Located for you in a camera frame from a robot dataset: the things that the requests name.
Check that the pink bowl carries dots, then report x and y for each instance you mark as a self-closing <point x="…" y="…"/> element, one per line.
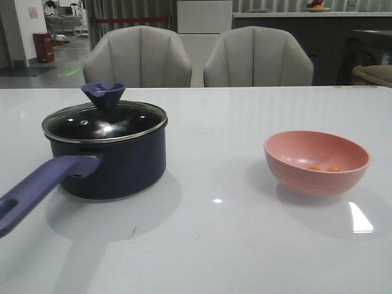
<point x="289" y="154"/>

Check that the grey chair right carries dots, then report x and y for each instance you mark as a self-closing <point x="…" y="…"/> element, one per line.
<point x="255" y="56"/>

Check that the grey chair left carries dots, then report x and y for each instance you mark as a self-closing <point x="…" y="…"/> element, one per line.
<point x="139" y="57"/>

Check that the orange ham piece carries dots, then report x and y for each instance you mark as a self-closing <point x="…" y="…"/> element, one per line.
<point x="316" y="168"/>
<point x="334" y="169"/>

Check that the red bin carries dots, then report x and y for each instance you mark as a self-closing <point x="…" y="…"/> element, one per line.
<point x="44" y="47"/>

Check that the dark counter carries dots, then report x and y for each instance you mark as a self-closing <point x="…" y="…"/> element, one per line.
<point x="326" y="37"/>

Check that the grey chair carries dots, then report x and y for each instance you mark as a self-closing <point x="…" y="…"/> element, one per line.
<point x="255" y="56"/>
<point x="139" y="57"/>

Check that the tan cushion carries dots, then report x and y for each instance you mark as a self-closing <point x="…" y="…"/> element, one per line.
<point x="379" y="75"/>

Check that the dark blue saucepan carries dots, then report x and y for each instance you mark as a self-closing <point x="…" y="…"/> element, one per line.
<point x="92" y="171"/>

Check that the glass lid blue knob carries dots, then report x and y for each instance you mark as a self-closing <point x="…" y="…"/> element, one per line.
<point x="106" y="118"/>

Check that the white cabinet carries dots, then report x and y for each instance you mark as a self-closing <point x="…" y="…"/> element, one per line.
<point x="199" y="24"/>

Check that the fruit plate on counter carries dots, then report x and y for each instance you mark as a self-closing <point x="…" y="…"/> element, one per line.
<point x="317" y="6"/>

